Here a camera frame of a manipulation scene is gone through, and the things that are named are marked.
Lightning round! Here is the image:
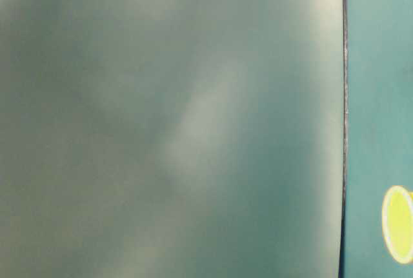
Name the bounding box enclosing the yellow plastic cup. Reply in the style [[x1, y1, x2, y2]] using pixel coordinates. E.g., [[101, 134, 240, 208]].
[[381, 186, 412, 264]]

